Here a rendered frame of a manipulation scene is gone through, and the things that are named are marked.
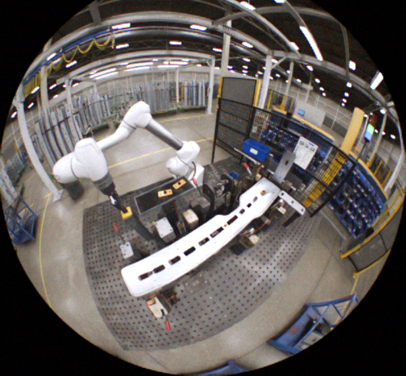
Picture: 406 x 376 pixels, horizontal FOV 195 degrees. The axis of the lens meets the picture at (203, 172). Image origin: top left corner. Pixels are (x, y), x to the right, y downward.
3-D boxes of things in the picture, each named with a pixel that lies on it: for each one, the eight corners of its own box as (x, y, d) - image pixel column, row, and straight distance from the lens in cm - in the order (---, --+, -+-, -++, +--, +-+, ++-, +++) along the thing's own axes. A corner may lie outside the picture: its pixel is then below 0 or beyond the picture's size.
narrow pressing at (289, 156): (280, 184, 128) (296, 156, 112) (271, 177, 129) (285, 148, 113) (280, 183, 128) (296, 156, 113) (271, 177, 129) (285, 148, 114)
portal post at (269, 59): (265, 142, 487) (286, 55, 482) (248, 132, 530) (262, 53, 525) (269, 141, 518) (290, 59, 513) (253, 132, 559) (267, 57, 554)
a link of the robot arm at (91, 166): (112, 163, 58) (89, 169, 65) (99, 130, 53) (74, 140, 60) (106, 180, 50) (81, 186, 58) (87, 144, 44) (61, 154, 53)
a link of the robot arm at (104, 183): (89, 185, 55) (97, 194, 58) (108, 175, 52) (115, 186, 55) (91, 171, 62) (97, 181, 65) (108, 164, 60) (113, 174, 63)
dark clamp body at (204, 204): (200, 233, 108) (202, 212, 73) (192, 222, 112) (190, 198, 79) (210, 227, 111) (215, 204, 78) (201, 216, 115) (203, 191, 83)
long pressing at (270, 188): (136, 302, 83) (134, 303, 82) (119, 268, 86) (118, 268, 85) (281, 190, 124) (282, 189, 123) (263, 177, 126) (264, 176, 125)
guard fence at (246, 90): (244, 161, 324) (265, 80, 276) (241, 162, 314) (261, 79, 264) (215, 140, 403) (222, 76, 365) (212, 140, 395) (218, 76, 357)
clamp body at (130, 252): (145, 268, 110) (122, 261, 77) (140, 256, 113) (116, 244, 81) (155, 263, 107) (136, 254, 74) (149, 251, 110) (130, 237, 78)
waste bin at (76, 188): (70, 204, 348) (52, 181, 318) (74, 188, 383) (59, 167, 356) (85, 198, 319) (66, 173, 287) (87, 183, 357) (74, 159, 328)
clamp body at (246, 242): (237, 258, 108) (255, 249, 76) (227, 248, 108) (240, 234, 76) (244, 250, 111) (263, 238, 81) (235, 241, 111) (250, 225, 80)
